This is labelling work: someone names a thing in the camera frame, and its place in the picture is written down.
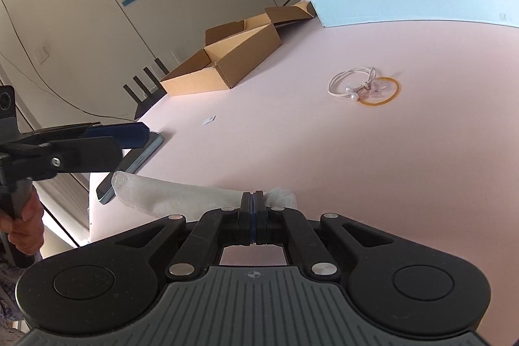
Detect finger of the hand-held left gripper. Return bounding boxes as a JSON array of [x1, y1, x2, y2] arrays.
[[24, 122, 150, 149], [8, 137, 125, 182]]

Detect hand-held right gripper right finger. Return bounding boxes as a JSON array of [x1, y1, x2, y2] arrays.
[[253, 190, 396, 283]]

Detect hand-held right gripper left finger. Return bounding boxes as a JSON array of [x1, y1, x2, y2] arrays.
[[115, 191, 253, 282]]

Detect translucent white shopping bag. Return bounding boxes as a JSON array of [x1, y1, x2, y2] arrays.
[[111, 171, 299, 218]]

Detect person's left hand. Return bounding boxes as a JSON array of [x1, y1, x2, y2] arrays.
[[0, 194, 45, 256]]

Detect blue smartphone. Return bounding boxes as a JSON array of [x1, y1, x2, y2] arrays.
[[96, 130, 165, 206]]

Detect black router with antennas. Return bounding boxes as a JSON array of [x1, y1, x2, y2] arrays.
[[123, 58, 170, 120]]

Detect open brown cardboard box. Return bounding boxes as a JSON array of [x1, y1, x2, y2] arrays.
[[159, 0, 317, 98]]

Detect person's floral garment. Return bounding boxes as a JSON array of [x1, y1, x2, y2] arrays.
[[0, 257, 27, 330]]

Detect tan rubber band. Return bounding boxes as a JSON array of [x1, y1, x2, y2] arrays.
[[359, 77, 402, 107]]

